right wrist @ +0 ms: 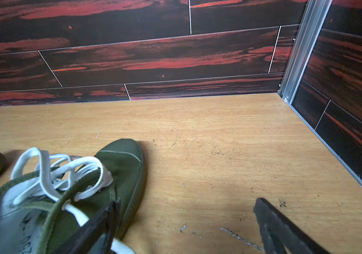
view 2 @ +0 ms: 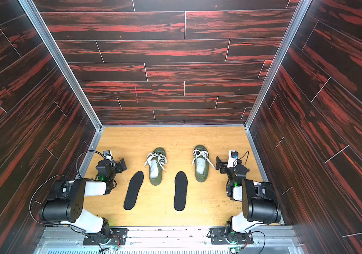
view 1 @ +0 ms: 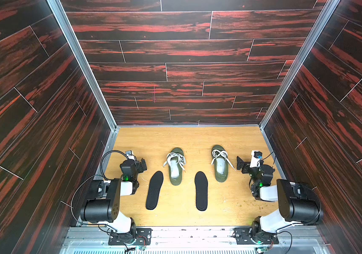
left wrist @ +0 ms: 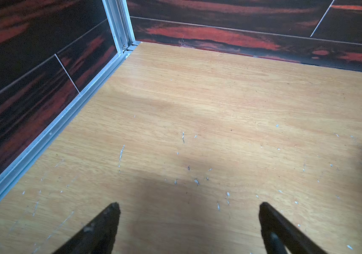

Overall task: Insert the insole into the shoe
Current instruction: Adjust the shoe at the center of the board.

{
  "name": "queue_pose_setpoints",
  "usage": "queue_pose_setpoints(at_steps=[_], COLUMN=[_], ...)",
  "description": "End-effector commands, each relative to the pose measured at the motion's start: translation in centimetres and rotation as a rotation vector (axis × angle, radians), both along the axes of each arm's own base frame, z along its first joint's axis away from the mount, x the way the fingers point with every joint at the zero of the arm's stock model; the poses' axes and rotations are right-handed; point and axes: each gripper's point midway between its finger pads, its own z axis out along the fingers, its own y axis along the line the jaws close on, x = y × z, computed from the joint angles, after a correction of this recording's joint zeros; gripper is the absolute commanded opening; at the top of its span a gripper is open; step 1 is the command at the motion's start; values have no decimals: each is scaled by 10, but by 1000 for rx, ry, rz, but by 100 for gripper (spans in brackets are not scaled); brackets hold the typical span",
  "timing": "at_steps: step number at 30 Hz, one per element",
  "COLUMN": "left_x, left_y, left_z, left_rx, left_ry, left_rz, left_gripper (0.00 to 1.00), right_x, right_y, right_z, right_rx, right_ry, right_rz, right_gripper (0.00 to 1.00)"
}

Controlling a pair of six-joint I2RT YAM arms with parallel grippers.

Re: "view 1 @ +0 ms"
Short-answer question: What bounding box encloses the black insole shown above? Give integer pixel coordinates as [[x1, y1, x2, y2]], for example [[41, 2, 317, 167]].
[[146, 171, 164, 210], [194, 171, 208, 211]]

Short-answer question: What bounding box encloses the green canvas shoe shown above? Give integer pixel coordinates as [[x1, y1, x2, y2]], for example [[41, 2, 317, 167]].
[[163, 148, 186, 186], [211, 145, 235, 183]]

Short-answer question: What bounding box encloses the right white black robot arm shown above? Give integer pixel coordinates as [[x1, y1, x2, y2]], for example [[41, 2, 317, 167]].
[[233, 151, 323, 246]]

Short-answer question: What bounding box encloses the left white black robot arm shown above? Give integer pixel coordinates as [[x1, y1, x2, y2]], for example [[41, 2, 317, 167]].
[[80, 159, 147, 245]]

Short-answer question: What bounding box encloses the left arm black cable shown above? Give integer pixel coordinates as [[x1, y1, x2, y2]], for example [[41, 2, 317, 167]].
[[99, 150, 130, 181]]

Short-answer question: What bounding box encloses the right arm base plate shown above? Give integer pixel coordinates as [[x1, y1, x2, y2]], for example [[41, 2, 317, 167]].
[[232, 227, 279, 245]]

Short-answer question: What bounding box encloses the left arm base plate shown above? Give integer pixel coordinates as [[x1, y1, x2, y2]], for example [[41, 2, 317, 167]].
[[108, 227, 152, 246]]

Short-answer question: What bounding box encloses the aluminium front rail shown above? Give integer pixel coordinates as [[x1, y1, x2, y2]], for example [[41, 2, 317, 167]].
[[60, 226, 331, 254]]

